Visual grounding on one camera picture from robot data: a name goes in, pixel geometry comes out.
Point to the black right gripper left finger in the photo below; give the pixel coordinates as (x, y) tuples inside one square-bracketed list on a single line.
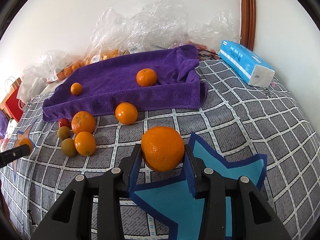
[(70, 217)]

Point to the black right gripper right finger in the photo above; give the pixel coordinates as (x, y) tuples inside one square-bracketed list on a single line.
[(230, 202)]

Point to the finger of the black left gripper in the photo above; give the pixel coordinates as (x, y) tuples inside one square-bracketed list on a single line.
[(13, 154)]

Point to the smooth orange oval fruit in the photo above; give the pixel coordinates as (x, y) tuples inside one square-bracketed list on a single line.
[(26, 141)]

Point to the large textured orange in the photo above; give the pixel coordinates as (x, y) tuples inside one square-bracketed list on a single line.
[(163, 148)]

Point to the red paper bag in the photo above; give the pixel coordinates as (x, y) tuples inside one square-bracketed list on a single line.
[(12, 106)]

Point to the green brown fruit upper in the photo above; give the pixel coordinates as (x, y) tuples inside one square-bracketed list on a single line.
[(63, 132)]

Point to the green brown fruit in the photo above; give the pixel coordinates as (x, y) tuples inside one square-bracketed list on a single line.
[(68, 147), (63, 132)]

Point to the green brown fruit lower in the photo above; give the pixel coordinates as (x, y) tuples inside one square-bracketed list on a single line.
[(68, 147)]

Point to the grey checked star blanket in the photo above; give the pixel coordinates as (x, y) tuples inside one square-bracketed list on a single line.
[(236, 120)]

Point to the small red tomato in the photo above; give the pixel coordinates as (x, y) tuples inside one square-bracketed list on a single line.
[(64, 122)]

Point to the orange behind left finger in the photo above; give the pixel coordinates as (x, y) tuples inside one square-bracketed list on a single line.
[(85, 143)]

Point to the white plastic bag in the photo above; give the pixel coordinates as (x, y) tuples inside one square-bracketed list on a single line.
[(34, 81)]

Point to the orange beside tray edge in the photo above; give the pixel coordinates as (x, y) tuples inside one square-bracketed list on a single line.
[(83, 122)]

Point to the small orange in tray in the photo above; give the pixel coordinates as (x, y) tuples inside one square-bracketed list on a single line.
[(76, 89)]

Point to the clear plastic bag of oranges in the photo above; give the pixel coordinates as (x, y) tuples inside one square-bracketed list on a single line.
[(60, 65)]

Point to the small orange on blanket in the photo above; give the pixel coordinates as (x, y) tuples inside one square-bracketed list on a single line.
[(126, 113)]

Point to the purple towel covered tray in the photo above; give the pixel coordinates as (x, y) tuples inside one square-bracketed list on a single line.
[(108, 83)]

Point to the blue white tissue pack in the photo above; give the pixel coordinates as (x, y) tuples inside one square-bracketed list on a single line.
[(249, 66)]

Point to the orange in tray centre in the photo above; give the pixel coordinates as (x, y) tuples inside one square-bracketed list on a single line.
[(146, 77)]

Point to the crumpled clear plastic bag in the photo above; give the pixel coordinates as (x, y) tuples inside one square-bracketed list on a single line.
[(208, 35)]

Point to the clear bag with price label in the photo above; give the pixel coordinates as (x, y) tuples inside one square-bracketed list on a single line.
[(159, 25)]

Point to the brown wooden door frame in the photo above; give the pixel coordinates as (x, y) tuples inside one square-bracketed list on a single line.
[(248, 23)]

